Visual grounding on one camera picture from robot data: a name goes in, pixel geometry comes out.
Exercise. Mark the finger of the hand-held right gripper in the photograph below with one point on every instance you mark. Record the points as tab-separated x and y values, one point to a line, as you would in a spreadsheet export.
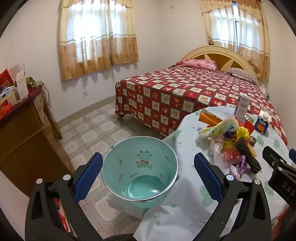
272	157

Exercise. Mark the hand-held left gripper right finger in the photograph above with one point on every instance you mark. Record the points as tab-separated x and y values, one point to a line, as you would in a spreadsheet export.
208	178

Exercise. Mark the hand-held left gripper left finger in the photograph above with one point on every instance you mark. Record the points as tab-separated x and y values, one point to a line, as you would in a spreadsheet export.
89	178

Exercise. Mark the purple wrapper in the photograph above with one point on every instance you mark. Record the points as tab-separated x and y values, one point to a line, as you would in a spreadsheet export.
241	165

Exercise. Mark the red plastic bag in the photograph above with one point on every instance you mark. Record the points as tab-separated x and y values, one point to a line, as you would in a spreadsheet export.
248	127

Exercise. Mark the teal printed bin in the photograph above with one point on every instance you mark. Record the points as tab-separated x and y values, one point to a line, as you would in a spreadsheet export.
129	157

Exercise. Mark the yellow white plastic bag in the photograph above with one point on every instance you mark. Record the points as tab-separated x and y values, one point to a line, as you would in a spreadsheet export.
222	127

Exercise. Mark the orange packet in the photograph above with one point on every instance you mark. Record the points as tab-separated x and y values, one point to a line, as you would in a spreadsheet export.
209	118

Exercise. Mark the yellow cylinder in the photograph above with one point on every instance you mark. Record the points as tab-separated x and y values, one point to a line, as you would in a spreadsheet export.
252	152

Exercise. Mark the black ribbed roll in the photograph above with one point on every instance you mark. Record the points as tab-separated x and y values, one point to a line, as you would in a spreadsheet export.
247	155

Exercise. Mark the pink plastic wrapper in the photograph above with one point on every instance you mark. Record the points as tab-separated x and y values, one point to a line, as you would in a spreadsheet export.
230	156

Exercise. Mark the clear plastic bag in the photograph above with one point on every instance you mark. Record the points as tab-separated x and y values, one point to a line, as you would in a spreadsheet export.
216	148

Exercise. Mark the blue yellow box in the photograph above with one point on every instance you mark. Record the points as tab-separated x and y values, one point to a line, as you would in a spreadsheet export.
261	126

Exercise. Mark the gold foil packet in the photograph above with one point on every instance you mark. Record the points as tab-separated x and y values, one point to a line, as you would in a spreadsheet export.
249	118

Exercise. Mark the white green printed tablecloth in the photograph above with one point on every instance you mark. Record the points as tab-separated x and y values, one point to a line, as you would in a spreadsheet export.
192	129

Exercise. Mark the tall white box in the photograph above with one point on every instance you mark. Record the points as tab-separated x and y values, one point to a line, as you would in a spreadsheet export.
241	107

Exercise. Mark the brown wooden cabinet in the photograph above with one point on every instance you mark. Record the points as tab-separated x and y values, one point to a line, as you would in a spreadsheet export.
23	139

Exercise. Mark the striped pillow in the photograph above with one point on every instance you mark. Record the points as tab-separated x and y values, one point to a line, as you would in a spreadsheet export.
242	74

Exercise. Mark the bed with red patterned cover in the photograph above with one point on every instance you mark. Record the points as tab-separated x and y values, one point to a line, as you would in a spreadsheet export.
173	92

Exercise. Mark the maroon cloth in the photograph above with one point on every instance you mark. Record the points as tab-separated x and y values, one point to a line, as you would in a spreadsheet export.
32	91

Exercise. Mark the red flat box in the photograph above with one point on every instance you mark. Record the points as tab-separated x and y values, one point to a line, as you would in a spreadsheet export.
5	111

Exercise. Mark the beige box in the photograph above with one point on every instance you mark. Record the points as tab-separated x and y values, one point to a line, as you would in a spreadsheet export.
10	98

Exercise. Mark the green cloth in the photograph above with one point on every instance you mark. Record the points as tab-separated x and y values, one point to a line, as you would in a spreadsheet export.
31	82

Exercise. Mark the pink pillow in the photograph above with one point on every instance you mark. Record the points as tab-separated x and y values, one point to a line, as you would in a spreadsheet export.
201	63

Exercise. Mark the cream wooden headboard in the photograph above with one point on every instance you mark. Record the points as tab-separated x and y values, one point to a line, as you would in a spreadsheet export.
215	54

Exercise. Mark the beige patterned curtain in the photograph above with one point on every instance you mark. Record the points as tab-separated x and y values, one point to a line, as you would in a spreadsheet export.
245	34
97	46

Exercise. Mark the red gift bag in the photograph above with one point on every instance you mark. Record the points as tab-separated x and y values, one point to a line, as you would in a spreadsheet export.
5	77

